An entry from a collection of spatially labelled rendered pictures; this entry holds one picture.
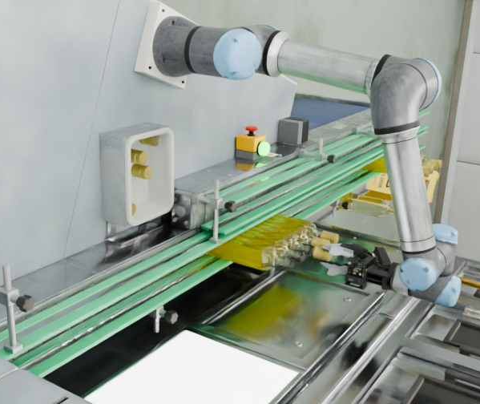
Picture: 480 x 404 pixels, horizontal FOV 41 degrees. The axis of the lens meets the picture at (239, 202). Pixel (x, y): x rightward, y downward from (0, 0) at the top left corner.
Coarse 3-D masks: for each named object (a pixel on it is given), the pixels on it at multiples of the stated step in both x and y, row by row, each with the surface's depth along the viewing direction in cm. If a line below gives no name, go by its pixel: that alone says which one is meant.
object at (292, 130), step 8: (280, 120) 225; (288, 120) 224; (296, 120) 224; (304, 120) 225; (280, 128) 225; (288, 128) 224; (296, 128) 222; (304, 128) 225; (280, 136) 226; (288, 136) 225; (296, 136) 223; (304, 136) 226; (296, 144) 224
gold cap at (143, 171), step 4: (136, 164) 162; (140, 164) 162; (132, 168) 161; (136, 168) 161; (140, 168) 160; (144, 168) 160; (148, 168) 160; (132, 172) 161; (136, 172) 161; (140, 172) 160; (144, 172) 160; (148, 172) 161; (152, 172) 162; (136, 176) 162; (140, 176) 161; (144, 176) 160; (148, 176) 161
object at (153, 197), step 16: (160, 128) 158; (128, 144) 148; (144, 144) 164; (160, 144) 163; (128, 160) 149; (160, 160) 165; (128, 176) 151; (160, 176) 166; (128, 192) 152; (144, 192) 168; (160, 192) 168; (128, 208) 153; (144, 208) 164; (160, 208) 165
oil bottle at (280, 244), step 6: (240, 234) 177; (246, 234) 177; (252, 234) 177; (258, 234) 177; (264, 234) 178; (258, 240) 174; (264, 240) 173; (270, 240) 173; (276, 240) 173; (282, 240) 174; (276, 246) 171; (282, 246) 172; (282, 252) 172
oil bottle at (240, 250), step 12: (228, 240) 173; (240, 240) 173; (252, 240) 173; (216, 252) 175; (228, 252) 173; (240, 252) 170; (252, 252) 168; (264, 252) 167; (276, 252) 169; (240, 264) 172; (252, 264) 169; (264, 264) 167
